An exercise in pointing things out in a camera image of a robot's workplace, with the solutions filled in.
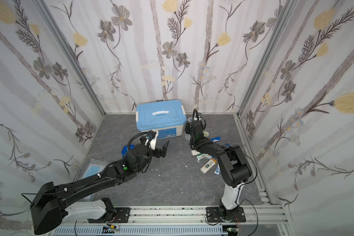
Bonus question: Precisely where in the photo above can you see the bagged blue face masks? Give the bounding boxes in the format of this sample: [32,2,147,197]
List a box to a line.
[82,159,107,179]

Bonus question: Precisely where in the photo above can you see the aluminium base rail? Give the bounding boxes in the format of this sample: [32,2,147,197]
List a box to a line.
[59,205,293,236]

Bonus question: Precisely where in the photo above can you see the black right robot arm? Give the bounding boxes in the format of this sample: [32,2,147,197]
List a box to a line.
[185,109,258,222]

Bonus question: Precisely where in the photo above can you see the white slotted cable duct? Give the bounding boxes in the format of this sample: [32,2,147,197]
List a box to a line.
[49,225,228,236]

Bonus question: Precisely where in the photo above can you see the blue lidded clear jar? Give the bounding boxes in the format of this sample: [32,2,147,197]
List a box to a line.
[121,146,128,156]
[185,117,207,140]

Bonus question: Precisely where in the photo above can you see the small blue tube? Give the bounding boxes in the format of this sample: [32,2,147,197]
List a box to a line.
[211,137,221,142]

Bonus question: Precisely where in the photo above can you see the blue lidded white storage box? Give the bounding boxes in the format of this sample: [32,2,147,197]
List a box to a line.
[136,100,187,139]

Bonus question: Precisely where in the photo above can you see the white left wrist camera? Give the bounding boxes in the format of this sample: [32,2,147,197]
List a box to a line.
[145,130,159,150]

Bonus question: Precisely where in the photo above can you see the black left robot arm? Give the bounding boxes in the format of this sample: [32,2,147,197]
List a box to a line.
[30,131,169,235]

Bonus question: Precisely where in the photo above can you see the white shampoo bottle orange cap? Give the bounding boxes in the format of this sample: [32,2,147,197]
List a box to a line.
[200,158,217,174]

